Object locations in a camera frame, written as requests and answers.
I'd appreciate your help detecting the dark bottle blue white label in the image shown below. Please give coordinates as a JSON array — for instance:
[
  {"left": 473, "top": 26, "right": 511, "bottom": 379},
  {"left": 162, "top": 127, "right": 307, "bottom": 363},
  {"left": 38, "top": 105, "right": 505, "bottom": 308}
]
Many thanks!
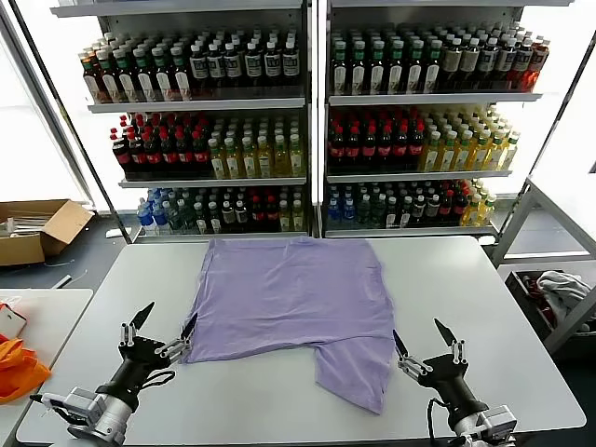
[
  {"left": 281, "top": 39, "right": 301, "bottom": 88},
  {"left": 264, "top": 40, "right": 283, "bottom": 88},
  {"left": 479, "top": 37, "right": 498, "bottom": 90},
  {"left": 244, "top": 41, "right": 264, "bottom": 88},
  {"left": 189, "top": 44, "right": 210, "bottom": 89},
  {"left": 207, "top": 43, "right": 227, "bottom": 89},
  {"left": 496, "top": 37, "right": 516, "bottom": 90},
  {"left": 513, "top": 37, "right": 533, "bottom": 91},
  {"left": 224, "top": 42, "right": 245, "bottom": 88}
]

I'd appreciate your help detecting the grey metal frame cart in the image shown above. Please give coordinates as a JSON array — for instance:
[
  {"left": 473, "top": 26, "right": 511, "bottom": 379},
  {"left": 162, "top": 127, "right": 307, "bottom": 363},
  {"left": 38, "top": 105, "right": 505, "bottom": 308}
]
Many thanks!
[{"left": 491, "top": 176, "right": 596, "bottom": 358}]

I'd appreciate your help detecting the small white carton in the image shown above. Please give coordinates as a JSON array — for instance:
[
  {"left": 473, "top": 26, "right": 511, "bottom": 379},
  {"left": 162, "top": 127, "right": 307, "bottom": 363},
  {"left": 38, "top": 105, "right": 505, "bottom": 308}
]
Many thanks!
[{"left": 0, "top": 302, "right": 28, "bottom": 337}]

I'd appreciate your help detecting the orange cloth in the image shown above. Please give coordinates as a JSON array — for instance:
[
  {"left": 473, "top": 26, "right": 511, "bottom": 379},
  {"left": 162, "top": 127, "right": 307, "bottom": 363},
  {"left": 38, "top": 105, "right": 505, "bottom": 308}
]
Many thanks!
[{"left": 0, "top": 332, "right": 51, "bottom": 404}]

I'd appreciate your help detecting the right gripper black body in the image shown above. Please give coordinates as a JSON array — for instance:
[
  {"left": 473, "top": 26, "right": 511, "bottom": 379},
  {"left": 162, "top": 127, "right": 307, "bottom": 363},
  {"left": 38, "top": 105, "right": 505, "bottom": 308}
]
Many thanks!
[{"left": 417, "top": 353, "right": 489, "bottom": 421}]

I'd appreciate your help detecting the dark bottle beige label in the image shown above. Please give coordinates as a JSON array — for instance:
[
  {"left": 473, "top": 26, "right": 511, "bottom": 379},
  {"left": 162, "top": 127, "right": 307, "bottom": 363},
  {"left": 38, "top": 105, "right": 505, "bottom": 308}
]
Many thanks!
[
  {"left": 441, "top": 37, "right": 461, "bottom": 90},
  {"left": 460, "top": 37, "right": 481, "bottom": 90}
]

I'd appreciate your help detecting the red cap cola bottle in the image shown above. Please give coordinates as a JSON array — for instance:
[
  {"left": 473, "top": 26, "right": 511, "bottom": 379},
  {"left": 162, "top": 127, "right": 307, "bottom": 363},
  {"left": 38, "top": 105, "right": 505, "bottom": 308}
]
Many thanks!
[
  {"left": 440, "top": 189, "right": 455, "bottom": 227},
  {"left": 345, "top": 126, "right": 362, "bottom": 169},
  {"left": 360, "top": 125, "right": 378, "bottom": 169},
  {"left": 111, "top": 129, "right": 132, "bottom": 181},
  {"left": 128, "top": 132, "right": 146, "bottom": 180},
  {"left": 454, "top": 188, "right": 469, "bottom": 226},
  {"left": 393, "top": 124, "right": 410, "bottom": 169},
  {"left": 160, "top": 129, "right": 179, "bottom": 179},
  {"left": 264, "top": 195, "right": 279, "bottom": 232},
  {"left": 408, "top": 123, "right": 426, "bottom": 169},
  {"left": 192, "top": 129, "right": 210, "bottom": 178},
  {"left": 328, "top": 126, "right": 345, "bottom": 169},
  {"left": 250, "top": 195, "right": 265, "bottom": 232},
  {"left": 176, "top": 129, "right": 195, "bottom": 179},
  {"left": 377, "top": 125, "right": 395, "bottom": 169},
  {"left": 143, "top": 131, "right": 163, "bottom": 180}
]

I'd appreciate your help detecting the orange drink bottle white label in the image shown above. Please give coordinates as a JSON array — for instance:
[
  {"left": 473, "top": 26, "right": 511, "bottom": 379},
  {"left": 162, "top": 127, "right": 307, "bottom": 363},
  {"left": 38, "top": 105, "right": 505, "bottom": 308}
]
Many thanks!
[{"left": 82, "top": 54, "right": 102, "bottom": 105}]

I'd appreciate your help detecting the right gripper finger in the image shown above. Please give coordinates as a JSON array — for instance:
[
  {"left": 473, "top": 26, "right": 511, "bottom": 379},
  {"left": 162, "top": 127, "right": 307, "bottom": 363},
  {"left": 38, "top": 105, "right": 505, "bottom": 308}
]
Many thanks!
[
  {"left": 393, "top": 330, "right": 432, "bottom": 380},
  {"left": 434, "top": 318, "right": 467, "bottom": 365}
]

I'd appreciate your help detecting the red garment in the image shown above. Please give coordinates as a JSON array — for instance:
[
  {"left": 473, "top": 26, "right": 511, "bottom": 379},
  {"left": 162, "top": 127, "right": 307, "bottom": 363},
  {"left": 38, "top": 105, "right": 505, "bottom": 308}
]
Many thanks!
[{"left": 521, "top": 274, "right": 560, "bottom": 330}]

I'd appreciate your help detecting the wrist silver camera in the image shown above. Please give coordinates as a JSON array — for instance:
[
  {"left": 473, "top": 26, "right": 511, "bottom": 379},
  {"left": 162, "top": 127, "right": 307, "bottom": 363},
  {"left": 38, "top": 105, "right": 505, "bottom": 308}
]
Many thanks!
[
  {"left": 30, "top": 386, "right": 102, "bottom": 425},
  {"left": 483, "top": 404, "right": 518, "bottom": 434}
]

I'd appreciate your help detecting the purple t-shirt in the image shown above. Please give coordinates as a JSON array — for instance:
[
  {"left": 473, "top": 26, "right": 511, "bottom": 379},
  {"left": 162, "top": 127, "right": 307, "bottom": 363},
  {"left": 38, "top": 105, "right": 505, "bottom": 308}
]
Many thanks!
[{"left": 179, "top": 236, "right": 398, "bottom": 415}]

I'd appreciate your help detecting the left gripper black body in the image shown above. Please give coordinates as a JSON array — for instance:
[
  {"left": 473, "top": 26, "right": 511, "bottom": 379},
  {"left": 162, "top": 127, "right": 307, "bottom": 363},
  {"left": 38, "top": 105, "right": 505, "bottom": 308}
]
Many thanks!
[{"left": 95, "top": 338, "right": 171, "bottom": 406}]

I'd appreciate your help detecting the brown cardboard box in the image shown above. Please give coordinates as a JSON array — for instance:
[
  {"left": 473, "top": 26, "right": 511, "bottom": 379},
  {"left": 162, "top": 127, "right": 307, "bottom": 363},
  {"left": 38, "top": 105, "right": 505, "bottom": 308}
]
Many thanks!
[{"left": 0, "top": 198, "right": 97, "bottom": 267}]

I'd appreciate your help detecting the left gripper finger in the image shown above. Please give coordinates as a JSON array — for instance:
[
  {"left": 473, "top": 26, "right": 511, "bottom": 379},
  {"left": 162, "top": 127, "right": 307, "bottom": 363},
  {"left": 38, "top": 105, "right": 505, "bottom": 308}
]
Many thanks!
[
  {"left": 156, "top": 313, "right": 198, "bottom": 362},
  {"left": 119, "top": 302, "right": 156, "bottom": 348}
]

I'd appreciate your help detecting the black crate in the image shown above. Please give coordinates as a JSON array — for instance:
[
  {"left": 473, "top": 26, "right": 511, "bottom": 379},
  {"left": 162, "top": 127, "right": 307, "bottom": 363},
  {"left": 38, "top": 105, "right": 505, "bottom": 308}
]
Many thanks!
[{"left": 505, "top": 269, "right": 567, "bottom": 341}]

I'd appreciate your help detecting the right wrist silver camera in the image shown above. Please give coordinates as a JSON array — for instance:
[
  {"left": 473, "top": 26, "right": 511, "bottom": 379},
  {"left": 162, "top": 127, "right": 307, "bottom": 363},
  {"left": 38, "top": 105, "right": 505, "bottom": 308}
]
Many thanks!
[{"left": 483, "top": 404, "right": 518, "bottom": 434}]

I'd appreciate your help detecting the grey metal shelf unit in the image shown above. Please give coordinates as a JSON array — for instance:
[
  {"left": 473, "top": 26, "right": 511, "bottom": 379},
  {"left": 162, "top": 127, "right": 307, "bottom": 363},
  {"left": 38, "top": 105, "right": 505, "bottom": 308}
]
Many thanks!
[
  {"left": 49, "top": 0, "right": 314, "bottom": 244},
  {"left": 316, "top": 0, "right": 576, "bottom": 239}
]

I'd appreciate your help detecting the dark window post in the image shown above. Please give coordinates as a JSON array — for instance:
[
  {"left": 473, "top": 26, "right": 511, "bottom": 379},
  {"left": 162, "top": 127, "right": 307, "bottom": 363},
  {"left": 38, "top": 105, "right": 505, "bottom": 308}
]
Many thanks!
[
  {"left": 491, "top": 39, "right": 596, "bottom": 246},
  {"left": 7, "top": 0, "right": 141, "bottom": 246}
]

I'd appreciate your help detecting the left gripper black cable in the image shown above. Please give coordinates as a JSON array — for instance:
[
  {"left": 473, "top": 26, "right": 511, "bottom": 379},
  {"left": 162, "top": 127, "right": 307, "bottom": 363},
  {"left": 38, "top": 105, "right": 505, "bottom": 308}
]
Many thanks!
[{"left": 139, "top": 369, "right": 177, "bottom": 390}]

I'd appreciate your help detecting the white packing material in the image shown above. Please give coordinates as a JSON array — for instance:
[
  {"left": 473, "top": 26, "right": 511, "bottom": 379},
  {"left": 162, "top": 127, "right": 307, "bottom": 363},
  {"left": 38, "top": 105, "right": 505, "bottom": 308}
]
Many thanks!
[{"left": 0, "top": 211, "right": 53, "bottom": 239}]

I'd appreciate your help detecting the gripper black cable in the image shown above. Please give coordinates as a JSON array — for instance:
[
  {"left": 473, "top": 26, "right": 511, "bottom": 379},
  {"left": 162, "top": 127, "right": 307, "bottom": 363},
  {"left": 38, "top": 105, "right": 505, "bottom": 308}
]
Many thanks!
[
  {"left": 139, "top": 369, "right": 177, "bottom": 390},
  {"left": 427, "top": 398, "right": 451, "bottom": 443}
]

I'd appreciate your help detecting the white grey garment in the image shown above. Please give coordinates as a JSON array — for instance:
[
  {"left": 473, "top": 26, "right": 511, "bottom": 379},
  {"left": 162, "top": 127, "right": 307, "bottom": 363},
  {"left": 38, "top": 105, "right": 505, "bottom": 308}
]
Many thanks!
[{"left": 535, "top": 269, "right": 592, "bottom": 318}]

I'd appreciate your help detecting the red drink bottle white cap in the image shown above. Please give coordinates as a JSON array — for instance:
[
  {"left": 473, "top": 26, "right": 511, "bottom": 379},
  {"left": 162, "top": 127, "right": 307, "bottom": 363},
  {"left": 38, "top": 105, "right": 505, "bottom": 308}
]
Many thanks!
[{"left": 529, "top": 35, "right": 550, "bottom": 92}]

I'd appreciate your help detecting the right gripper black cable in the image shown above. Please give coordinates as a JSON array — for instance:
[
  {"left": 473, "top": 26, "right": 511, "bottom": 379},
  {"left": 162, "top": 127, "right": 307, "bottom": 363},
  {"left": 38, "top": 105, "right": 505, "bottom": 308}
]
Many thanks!
[{"left": 427, "top": 398, "right": 451, "bottom": 443}]

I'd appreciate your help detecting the white side table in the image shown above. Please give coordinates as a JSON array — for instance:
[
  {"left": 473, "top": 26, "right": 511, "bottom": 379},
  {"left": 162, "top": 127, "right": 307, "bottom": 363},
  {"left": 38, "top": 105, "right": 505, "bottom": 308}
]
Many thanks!
[{"left": 0, "top": 288, "right": 94, "bottom": 447}]

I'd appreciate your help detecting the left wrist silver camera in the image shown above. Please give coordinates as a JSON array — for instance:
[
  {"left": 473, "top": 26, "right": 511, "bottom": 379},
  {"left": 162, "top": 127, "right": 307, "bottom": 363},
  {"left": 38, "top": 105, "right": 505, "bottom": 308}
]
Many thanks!
[{"left": 30, "top": 386, "right": 102, "bottom": 425}]

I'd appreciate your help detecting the green cap dark tea bottle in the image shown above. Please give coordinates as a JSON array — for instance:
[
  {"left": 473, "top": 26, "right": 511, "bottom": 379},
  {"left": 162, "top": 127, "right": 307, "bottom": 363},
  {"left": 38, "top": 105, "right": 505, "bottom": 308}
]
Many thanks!
[
  {"left": 349, "top": 40, "right": 369, "bottom": 94},
  {"left": 331, "top": 40, "right": 350, "bottom": 94},
  {"left": 133, "top": 47, "right": 156, "bottom": 102},
  {"left": 115, "top": 48, "right": 138, "bottom": 103},
  {"left": 424, "top": 39, "right": 442, "bottom": 93},
  {"left": 171, "top": 46, "right": 193, "bottom": 102},
  {"left": 386, "top": 39, "right": 406, "bottom": 93},
  {"left": 98, "top": 49, "right": 120, "bottom": 104},
  {"left": 153, "top": 47, "right": 175, "bottom": 102},
  {"left": 368, "top": 40, "right": 387, "bottom": 94},
  {"left": 405, "top": 39, "right": 425, "bottom": 93}
]

